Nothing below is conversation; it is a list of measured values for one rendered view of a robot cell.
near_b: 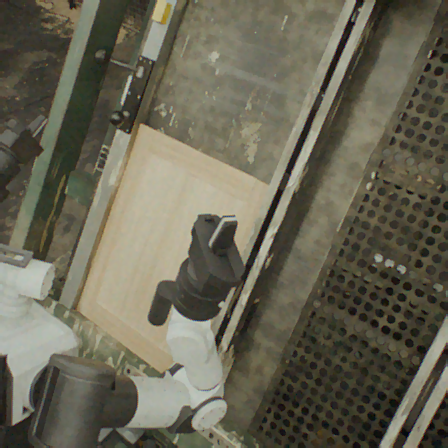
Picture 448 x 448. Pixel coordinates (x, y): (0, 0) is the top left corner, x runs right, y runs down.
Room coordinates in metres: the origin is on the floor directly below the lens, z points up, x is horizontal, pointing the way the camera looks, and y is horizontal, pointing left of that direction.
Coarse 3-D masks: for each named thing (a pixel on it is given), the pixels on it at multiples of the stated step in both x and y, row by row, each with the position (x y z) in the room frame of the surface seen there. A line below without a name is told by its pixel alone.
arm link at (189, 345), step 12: (180, 324) 0.55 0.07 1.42; (192, 324) 0.55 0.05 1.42; (168, 336) 0.54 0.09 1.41; (180, 336) 0.53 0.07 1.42; (192, 336) 0.53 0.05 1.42; (204, 336) 0.54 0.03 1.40; (180, 348) 0.54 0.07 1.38; (192, 348) 0.53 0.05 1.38; (204, 348) 0.53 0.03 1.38; (180, 360) 0.54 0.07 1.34; (192, 360) 0.54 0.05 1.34; (204, 360) 0.53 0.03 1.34
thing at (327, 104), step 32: (352, 0) 1.13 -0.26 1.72; (384, 0) 1.14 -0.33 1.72; (352, 32) 1.08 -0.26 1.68; (320, 64) 1.07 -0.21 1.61; (352, 64) 1.06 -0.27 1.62; (320, 96) 1.03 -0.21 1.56; (320, 128) 0.98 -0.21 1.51; (288, 160) 0.97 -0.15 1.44; (288, 192) 0.92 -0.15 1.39; (256, 224) 0.90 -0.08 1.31; (288, 224) 0.91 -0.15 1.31; (256, 256) 0.86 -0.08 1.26; (256, 288) 0.82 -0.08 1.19; (224, 320) 0.79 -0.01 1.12; (224, 352) 0.74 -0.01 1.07
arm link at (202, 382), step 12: (216, 360) 0.59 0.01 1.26; (180, 372) 0.62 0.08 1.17; (192, 372) 0.57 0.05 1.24; (204, 372) 0.57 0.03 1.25; (216, 372) 0.58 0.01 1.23; (192, 384) 0.58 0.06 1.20; (204, 384) 0.57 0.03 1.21; (216, 384) 0.58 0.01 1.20; (192, 396) 0.56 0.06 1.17; (204, 396) 0.56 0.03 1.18; (216, 396) 0.57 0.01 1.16; (192, 408) 0.54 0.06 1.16
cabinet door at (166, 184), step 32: (128, 160) 1.21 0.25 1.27; (160, 160) 1.17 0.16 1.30; (192, 160) 1.12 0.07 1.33; (128, 192) 1.15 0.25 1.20; (160, 192) 1.11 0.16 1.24; (192, 192) 1.07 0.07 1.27; (224, 192) 1.03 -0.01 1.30; (256, 192) 1.00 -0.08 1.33; (128, 224) 1.09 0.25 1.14; (160, 224) 1.05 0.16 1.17; (192, 224) 1.02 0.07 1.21; (96, 256) 1.07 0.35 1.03; (128, 256) 1.04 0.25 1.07; (160, 256) 1.00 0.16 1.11; (96, 288) 1.01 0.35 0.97; (128, 288) 0.98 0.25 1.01; (96, 320) 0.95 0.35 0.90; (128, 320) 0.92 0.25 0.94; (160, 352) 0.83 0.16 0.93
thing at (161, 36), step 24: (168, 0) 1.40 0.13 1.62; (168, 24) 1.36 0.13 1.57; (168, 48) 1.35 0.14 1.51; (144, 96) 1.28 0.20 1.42; (144, 120) 1.27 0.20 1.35; (120, 144) 1.22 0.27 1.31; (120, 168) 1.19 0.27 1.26; (96, 192) 1.17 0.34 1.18; (96, 216) 1.13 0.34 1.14; (96, 240) 1.09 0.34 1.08; (72, 264) 1.07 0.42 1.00; (72, 288) 1.02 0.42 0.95
